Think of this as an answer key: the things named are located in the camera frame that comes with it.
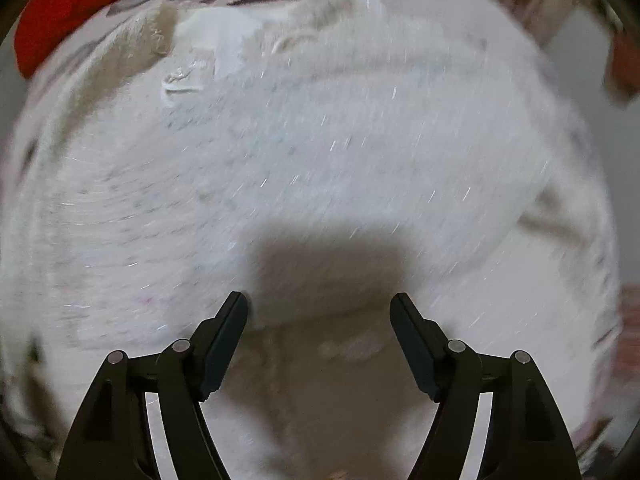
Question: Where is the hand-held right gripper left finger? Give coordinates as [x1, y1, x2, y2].
[55, 290, 249, 480]

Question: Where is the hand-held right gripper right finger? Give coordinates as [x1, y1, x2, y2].
[389, 292, 583, 480]

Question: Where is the white fuzzy sweater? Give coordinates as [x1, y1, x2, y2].
[10, 0, 608, 480]

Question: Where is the floral plush blanket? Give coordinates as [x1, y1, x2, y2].
[0, 0, 623, 480]

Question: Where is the orange-brown blurred object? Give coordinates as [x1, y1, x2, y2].
[604, 30, 640, 106]

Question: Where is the red knitted garment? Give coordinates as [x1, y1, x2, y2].
[14, 0, 183, 79]

